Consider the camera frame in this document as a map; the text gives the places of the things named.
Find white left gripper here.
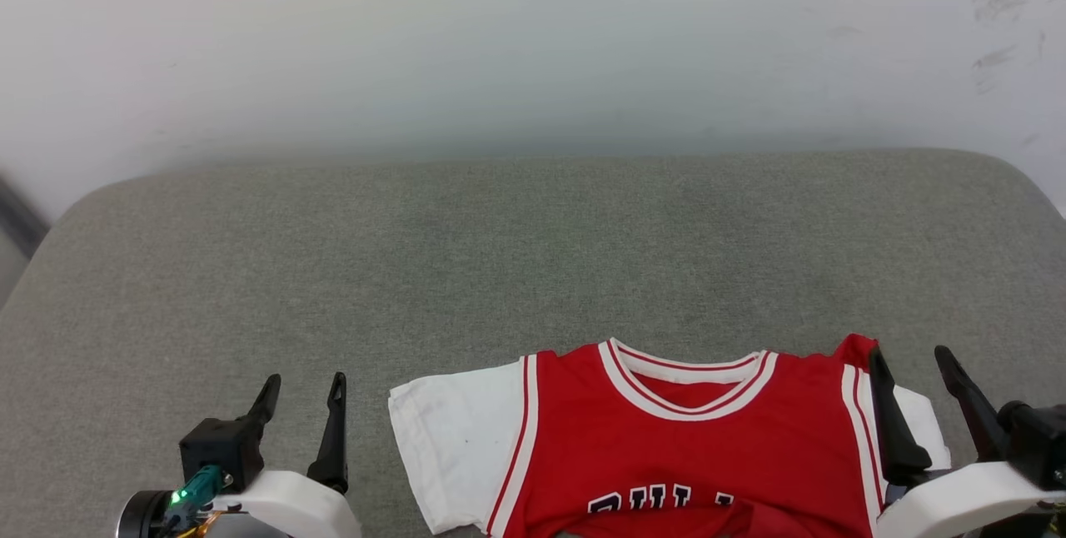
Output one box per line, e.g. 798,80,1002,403
208,371,364,538

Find red basketball jersey white sleeves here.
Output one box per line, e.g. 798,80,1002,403
388,334,952,538

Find grey fabric sofa seat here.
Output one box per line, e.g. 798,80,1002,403
0,148,1066,538

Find teal left camera cable plug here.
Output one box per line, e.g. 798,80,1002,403
162,465,234,536

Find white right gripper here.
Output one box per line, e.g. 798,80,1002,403
869,345,1066,538

